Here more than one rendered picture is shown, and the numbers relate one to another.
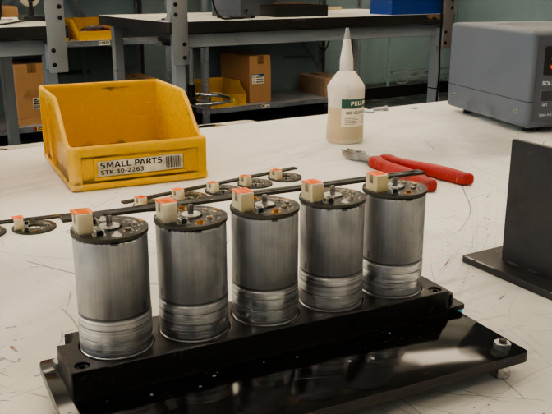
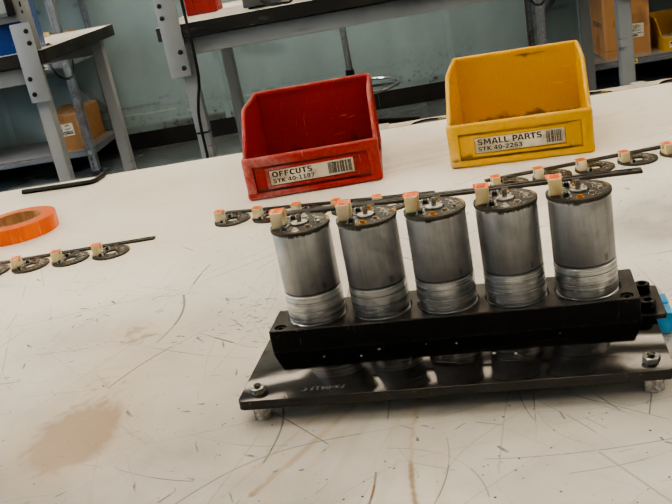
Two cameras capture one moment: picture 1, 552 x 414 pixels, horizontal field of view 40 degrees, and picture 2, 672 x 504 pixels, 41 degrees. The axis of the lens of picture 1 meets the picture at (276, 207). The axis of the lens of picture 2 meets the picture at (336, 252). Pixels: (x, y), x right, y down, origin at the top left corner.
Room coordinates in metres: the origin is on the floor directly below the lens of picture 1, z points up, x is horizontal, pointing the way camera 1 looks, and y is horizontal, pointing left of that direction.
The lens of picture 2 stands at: (-0.03, -0.18, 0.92)
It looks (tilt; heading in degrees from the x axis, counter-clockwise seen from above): 19 degrees down; 40
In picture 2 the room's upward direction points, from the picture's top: 11 degrees counter-clockwise
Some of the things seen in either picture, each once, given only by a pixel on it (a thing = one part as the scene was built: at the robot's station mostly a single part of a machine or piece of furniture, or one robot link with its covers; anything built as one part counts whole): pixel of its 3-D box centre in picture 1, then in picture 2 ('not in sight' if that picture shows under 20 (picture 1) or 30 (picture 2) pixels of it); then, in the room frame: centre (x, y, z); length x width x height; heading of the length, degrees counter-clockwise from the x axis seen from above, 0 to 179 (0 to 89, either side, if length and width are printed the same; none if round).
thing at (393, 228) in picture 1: (392, 246); (583, 248); (0.28, -0.05, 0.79); 0.02 x 0.02 x 0.05
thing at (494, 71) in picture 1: (534, 72); not in sight; (0.79, -0.27, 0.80); 0.15 x 0.12 x 0.10; 17
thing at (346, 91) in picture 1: (346, 85); not in sight; (0.68, -0.06, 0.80); 0.03 x 0.03 x 0.10
